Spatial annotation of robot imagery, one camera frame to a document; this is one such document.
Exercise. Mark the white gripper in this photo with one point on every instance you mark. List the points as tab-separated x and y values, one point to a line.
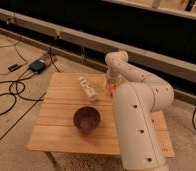
113	77

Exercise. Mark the orange pepper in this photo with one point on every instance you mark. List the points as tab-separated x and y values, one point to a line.
112	88

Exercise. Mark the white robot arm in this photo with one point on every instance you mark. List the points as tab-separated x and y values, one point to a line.
137	94

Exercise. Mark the purple ceramic bowl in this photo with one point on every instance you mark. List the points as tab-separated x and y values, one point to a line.
86	119

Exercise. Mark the white plastic bottle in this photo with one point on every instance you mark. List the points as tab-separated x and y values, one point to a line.
88	89

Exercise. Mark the black power adapter box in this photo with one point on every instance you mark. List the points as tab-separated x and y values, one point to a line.
37	66

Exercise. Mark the wooden table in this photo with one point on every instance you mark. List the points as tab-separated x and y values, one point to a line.
55	131

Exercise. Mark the small black device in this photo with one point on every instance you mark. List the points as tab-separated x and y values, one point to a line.
13	67

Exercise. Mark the long metal rail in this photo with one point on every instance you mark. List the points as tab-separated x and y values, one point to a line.
175	67

